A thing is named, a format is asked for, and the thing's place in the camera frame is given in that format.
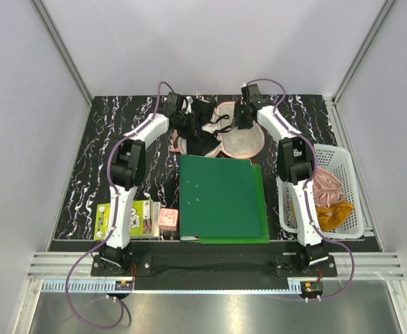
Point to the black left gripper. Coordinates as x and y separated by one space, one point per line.
190 131

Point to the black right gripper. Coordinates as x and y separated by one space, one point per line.
241 124

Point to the black bra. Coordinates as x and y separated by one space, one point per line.
199 129

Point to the pink floral mesh laundry bag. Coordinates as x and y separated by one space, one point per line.
234 143

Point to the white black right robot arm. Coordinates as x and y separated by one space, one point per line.
297 166

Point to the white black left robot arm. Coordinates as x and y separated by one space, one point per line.
125 171

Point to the small pink box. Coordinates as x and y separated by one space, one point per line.
168 219

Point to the lime green illustrated book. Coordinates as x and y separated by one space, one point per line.
144 220

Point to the pink lace garment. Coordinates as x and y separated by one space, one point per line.
327 189

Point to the light green folder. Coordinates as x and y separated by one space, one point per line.
264 238

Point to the white perforated plastic basket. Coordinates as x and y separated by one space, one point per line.
337 161

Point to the mustard yellow garment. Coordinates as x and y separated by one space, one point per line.
333 215

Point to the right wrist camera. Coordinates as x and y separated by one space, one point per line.
252 95

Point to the dark green ring binder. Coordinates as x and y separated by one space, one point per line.
217 198

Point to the right aluminium frame post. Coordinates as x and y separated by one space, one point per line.
368 41

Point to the aluminium frame post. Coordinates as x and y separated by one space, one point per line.
60 46
368 41

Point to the left aluminium frame post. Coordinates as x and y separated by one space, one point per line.
60 46

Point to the aluminium rail crossbar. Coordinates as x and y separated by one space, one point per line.
363 266

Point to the white slotted cable duct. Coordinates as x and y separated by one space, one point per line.
146 286

